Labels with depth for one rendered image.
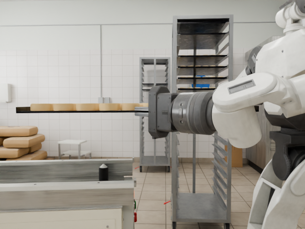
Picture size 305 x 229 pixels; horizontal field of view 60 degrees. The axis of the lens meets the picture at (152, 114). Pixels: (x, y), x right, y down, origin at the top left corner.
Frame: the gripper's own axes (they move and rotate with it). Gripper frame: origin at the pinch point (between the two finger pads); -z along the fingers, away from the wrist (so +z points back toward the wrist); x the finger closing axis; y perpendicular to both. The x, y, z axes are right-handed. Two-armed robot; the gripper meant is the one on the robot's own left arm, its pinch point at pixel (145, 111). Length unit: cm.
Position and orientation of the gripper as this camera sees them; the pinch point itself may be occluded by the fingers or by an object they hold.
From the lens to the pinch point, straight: 64.8
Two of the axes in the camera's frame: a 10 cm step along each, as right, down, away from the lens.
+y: -6.5, 0.3, -7.6
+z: 7.6, 0.3, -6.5
